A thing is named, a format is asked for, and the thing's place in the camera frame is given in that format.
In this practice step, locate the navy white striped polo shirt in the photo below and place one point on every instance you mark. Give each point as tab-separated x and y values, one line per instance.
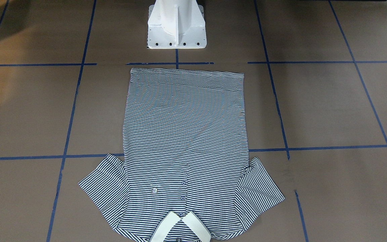
186	174

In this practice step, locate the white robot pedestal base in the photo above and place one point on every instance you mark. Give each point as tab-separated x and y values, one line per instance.
176	24

